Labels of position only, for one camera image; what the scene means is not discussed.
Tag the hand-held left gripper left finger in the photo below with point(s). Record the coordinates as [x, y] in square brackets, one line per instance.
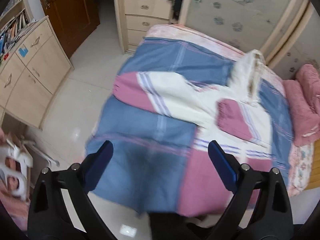
[100, 165]

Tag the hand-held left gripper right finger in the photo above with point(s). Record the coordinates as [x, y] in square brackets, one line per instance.
[222, 165]

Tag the pink blue checked duvet cover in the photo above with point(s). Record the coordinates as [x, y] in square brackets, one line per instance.
[150, 120]

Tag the white metal tube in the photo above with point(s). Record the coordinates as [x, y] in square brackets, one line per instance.
[42, 155]

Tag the pink folded blanket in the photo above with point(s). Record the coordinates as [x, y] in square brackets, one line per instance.
[298, 115]
[310, 80]

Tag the pink printed cloth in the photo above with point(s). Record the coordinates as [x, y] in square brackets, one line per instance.
[15, 205]

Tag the beige cabinet with drawers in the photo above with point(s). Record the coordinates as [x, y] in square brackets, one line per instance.
[37, 75]

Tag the flower print wardrobe sliding door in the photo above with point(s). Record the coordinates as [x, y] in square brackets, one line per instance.
[237, 5]
[298, 55]

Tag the blue sticker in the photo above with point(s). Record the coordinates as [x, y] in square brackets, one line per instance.
[23, 51]

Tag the bed with pink sheet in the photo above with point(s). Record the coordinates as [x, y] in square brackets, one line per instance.
[175, 31]

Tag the beige chest of drawers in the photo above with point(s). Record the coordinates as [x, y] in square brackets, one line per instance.
[145, 17]

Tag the brown wooden door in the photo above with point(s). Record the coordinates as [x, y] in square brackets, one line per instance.
[67, 10]

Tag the row of books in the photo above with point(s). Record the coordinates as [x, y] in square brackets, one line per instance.
[12, 32]

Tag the dark hanging cloth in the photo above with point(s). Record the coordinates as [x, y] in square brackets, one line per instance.
[177, 8]

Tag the beige wardrobe frame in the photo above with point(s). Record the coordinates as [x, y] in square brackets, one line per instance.
[118, 17]

